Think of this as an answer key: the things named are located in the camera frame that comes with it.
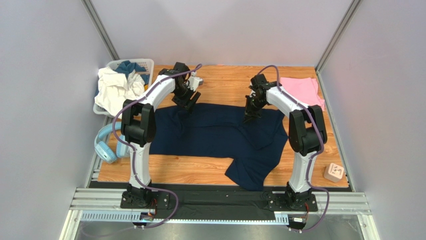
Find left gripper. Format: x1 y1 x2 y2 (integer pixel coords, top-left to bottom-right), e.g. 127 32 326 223
172 83 202 114

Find navy blue t shirt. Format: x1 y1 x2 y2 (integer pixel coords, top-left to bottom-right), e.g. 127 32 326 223
149 103 288 191

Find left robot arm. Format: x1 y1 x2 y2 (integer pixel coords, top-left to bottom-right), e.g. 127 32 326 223
120 62 203 209

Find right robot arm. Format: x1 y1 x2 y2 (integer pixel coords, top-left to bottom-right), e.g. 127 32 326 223
243 73 327 211

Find white laundry basket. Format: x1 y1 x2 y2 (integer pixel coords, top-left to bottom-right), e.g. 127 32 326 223
92 58 155 118

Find folded pink t shirt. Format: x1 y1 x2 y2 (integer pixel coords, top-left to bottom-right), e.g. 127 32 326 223
279 77 326 111

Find blue t shirt in basket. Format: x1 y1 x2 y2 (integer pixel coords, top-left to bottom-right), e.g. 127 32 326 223
114 60 150 85

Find white t shirt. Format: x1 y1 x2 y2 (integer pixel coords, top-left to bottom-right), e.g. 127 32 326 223
94 66 145 116

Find light blue headphones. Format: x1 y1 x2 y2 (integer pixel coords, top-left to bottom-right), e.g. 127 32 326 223
94 122 130 164

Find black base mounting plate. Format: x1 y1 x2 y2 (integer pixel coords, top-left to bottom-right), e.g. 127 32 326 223
120 183 318 221

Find pink cube power socket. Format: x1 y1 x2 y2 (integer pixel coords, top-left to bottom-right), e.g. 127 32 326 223
323 163 345 183

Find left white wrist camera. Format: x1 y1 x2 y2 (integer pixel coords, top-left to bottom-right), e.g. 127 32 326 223
187 76 204 92

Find aluminium front rail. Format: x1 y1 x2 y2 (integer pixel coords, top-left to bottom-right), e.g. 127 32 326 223
59 188 378 240

